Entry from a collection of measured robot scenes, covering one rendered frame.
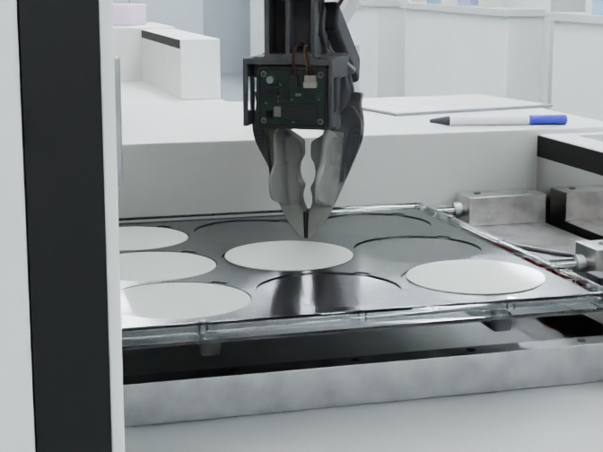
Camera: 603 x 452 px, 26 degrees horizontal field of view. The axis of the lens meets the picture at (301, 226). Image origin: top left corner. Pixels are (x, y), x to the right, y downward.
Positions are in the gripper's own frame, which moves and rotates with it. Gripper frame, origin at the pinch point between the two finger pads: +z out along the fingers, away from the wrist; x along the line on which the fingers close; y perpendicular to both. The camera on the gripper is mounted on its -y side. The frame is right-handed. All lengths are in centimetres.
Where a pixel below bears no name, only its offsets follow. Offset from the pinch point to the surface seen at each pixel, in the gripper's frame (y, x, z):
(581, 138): -23.9, 21.4, -4.5
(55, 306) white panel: 71, 9, -11
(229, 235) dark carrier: -0.1, -6.9, 1.6
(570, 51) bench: -583, 3, 21
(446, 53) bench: -727, -78, 32
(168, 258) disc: 9.9, -8.9, 1.5
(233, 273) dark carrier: 13.6, -2.5, 1.5
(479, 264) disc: 6.9, 14.8, 1.4
